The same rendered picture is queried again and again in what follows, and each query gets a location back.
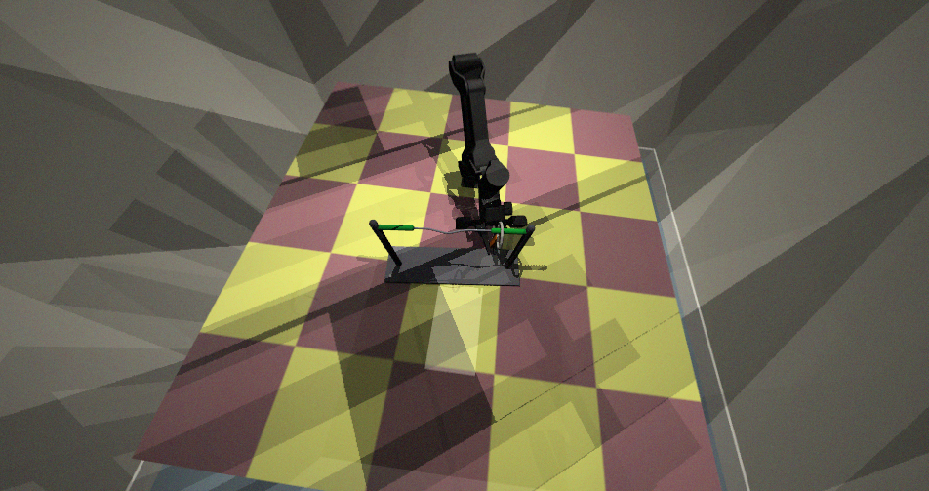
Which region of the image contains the orange-brown handle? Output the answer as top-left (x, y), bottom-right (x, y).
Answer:
top-left (489, 222), bottom-right (504, 250)

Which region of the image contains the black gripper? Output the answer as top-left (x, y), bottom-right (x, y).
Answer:
top-left (456, 195), bottom-right (527, 255)

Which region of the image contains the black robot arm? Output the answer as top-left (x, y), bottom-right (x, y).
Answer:
top-left (449, 53), bottom-right (512, 222)

